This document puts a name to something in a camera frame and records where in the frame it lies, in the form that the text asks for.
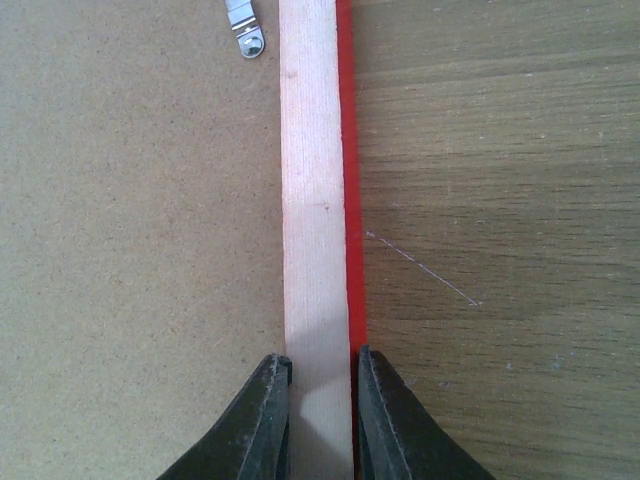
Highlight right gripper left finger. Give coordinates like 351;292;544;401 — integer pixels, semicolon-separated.
160;354;292;479

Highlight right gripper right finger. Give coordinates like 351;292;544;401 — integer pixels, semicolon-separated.
358;345;493;479

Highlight red picture frame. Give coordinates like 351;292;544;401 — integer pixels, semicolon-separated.
279;1;366;479

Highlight brown frame backing board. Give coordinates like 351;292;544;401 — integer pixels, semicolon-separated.
1;1;284;479

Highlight silver frame retaining clip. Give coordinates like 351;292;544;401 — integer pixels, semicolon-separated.
225;0;265;59

